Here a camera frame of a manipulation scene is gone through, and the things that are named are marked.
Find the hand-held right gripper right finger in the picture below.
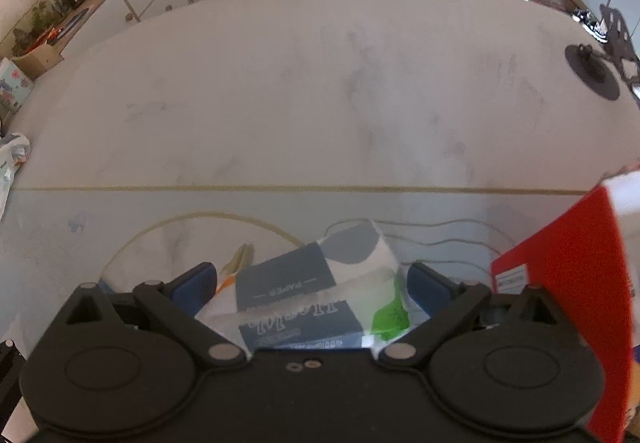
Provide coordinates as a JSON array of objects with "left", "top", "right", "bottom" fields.
[{"left": 378, "top": 263, "right": 571, "bottom": 369}]

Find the glass terrarium with plants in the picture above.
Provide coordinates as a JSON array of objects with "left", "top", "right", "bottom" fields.
[{"left": 10, "top": 0, "right": 97, "bottom": 55}]

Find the translucent printed table mat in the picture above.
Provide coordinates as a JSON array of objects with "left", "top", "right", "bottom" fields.
[{"left": 0, "top": 186, "right": 601, "bottom": 360}]

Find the red cardboard box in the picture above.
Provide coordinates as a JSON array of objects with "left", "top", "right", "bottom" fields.
[{"left": 490, "top": 166, "right": 640, "bottom": 443}]

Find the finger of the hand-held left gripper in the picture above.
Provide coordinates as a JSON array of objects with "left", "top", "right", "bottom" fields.
[{"left": 0, "top": 338, "right": 24, "bottom": 430}]

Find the pastel printed box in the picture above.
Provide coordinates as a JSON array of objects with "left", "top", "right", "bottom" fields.
[{"left": 0, "top": 58, "right": 35, "bottom": 113}]

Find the black phone stand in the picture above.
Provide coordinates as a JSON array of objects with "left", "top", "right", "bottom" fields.
[{"left": 565, "top": 4, "right": 640, "bottom": 102}]

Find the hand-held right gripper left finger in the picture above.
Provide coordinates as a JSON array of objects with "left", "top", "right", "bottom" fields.
[{"left": 50, "top": 262, "right": 249, "bottom": 369}]

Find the round blue pad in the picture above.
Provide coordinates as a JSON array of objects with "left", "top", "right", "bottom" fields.
[{"left": 47, "top": 8, "right": 90, "bottom": 45}]

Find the plain cardboard box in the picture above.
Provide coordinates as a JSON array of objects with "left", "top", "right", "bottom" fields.
[{"left": 10, "top": 30, "right": 64, "bottom": 79}]

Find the white printed plastic bag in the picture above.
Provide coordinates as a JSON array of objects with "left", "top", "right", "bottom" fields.
[{"left": 0, "top": 133, "right": 32, "bottom": 224}]

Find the white tissue pack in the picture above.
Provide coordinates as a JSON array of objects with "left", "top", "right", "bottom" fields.
[{"left": 195, "top": 220, "right": 414, "bottom": 359}]

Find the pair of shoes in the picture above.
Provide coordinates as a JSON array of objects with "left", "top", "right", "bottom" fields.
[{"left": 572, "top": 8, "right": 610, "bottom": 42}]

